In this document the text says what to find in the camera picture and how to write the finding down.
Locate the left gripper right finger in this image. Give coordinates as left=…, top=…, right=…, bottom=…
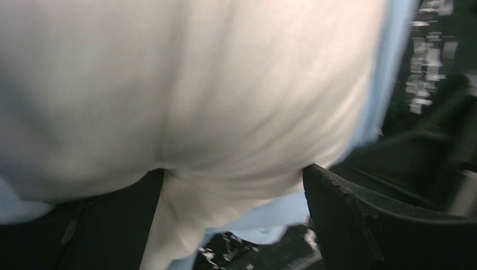
left=303, top=165, right=476, bottom=269

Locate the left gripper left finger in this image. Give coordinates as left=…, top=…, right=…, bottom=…
left=1, top=169, right=164, bottom=270

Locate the white pillow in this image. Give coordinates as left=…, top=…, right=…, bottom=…
left=0, top=0, right=388, bottom=270

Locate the light blue pillowcase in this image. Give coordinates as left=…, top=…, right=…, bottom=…
left=0, top=0, right=418, bottom=270

